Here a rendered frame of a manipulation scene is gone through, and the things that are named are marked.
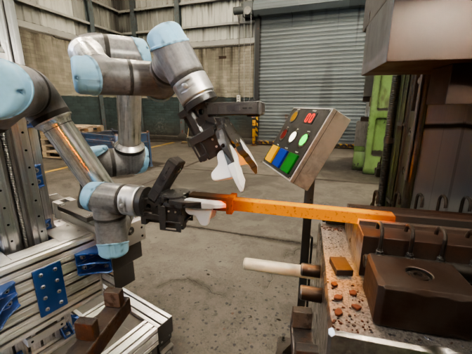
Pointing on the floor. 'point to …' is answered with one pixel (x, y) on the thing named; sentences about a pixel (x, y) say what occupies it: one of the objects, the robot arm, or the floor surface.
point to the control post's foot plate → (284, 345)
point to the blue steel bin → (102, 138)
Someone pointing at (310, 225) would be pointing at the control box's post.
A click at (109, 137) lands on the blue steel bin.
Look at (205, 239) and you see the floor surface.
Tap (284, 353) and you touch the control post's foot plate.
